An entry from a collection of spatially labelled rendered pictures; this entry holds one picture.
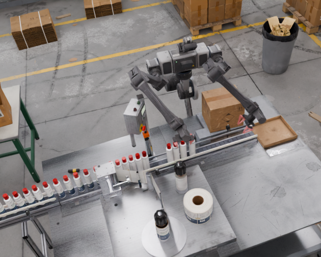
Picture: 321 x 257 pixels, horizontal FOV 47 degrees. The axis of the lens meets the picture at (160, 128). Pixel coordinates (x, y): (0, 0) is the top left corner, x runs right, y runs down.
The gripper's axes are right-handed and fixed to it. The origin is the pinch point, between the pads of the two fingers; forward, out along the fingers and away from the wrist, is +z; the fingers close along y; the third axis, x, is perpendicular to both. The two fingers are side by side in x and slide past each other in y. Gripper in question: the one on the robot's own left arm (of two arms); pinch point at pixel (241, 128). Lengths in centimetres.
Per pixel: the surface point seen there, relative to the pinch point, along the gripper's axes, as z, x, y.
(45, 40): 195, -53, -381
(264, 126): 5, 48, -24
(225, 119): 14.9, 13.6, -30.6
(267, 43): -18, 141, -186
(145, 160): 59, -47, -6
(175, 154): 47, -26, -8
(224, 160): 33.7, 13.1, -0.5
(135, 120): 28, -74, -9
